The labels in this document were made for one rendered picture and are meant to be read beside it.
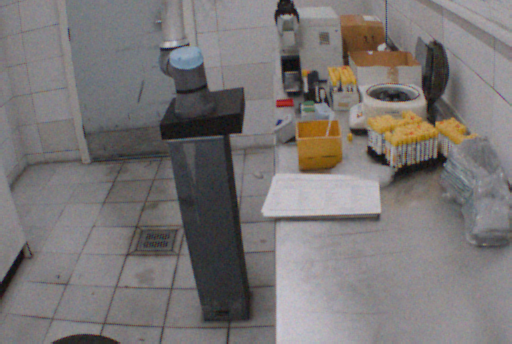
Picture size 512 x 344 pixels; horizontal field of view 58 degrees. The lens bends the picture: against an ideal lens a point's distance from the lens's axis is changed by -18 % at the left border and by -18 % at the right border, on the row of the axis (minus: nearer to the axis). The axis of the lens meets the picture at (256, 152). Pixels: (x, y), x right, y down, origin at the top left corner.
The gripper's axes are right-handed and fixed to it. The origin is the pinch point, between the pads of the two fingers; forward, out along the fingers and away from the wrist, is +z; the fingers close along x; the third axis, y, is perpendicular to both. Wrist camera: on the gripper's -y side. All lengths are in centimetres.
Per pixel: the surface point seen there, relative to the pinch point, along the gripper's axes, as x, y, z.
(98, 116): 142, 132, 75
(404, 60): -51, 5, 14
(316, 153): -6, -74, 20
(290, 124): 1, -55, 18
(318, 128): -7, -62, 17
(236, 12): 34, 140, 12
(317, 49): -11.9, 9.4, 9.8
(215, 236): 33, -45, 65
